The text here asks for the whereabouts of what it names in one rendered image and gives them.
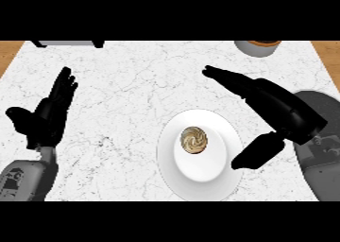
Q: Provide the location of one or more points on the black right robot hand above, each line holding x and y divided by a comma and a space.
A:
275, 107

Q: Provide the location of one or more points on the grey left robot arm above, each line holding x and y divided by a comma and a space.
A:
27, 178

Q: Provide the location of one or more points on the white plate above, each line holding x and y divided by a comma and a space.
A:
201, 155

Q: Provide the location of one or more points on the grey pan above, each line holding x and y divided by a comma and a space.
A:
68, 43

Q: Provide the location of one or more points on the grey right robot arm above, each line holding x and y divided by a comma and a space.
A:
325, 148

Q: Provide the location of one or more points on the brown swirl cupcake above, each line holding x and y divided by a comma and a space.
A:
194, 140

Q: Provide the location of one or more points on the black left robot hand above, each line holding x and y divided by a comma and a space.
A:
48, 116

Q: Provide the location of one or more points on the grey pot with brown rim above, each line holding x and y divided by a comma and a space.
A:
258, 48

